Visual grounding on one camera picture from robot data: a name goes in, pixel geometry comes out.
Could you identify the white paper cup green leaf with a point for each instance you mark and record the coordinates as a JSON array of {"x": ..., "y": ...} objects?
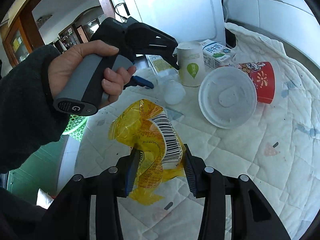
[{"x": 191, "y": 63}]

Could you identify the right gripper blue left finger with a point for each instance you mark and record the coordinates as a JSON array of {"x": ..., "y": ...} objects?
[{"x": 68, "y": 215}]

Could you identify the green plastic waste basket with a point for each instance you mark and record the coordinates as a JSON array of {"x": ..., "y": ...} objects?
[{"x": 76, "y": 127}]

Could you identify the white blue milk carton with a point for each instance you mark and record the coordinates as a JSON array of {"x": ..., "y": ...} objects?
[{"x": 215, "y": 54}]

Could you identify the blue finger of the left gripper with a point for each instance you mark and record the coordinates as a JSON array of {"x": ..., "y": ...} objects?
[{"x": 139, "y": 81}]

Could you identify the person's left hand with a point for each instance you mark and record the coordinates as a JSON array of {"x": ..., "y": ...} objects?
[{"x": 63, "y": 66}]

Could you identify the white microwave oven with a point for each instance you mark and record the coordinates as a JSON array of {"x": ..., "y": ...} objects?
[{"x": 185, "y": 20}]

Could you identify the white quilted mat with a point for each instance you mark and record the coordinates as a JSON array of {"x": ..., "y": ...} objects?
[{"x": 278, "y": 148}]

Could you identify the clear plastic round lid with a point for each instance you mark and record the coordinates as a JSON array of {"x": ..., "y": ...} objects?
[{"x": 227, "y": 97}]

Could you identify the red printed paper cup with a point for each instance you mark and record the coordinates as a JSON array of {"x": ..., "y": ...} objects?
[{"x": 262, "y": 76}]

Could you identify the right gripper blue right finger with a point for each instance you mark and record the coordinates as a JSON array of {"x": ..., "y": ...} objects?
[{"x": 252, "y": 215}]

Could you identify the yellow plastic wrapper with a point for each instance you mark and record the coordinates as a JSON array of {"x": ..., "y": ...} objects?
[{"x": 145, "y": 126}]

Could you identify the green lower drawer cabinet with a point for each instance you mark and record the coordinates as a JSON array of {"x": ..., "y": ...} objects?
[{"x": 39, "y": 171}]

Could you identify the clear bottle yellow label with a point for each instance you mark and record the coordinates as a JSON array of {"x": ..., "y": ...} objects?
[{"x": 163, "y": 71}]

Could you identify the white paper sheet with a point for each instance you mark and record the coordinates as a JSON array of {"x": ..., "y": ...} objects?
[{"x": 44, "y": 200}]

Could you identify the small clear plastic cup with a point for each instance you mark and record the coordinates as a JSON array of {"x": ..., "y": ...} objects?
[{"x": 174, "y": 92}]

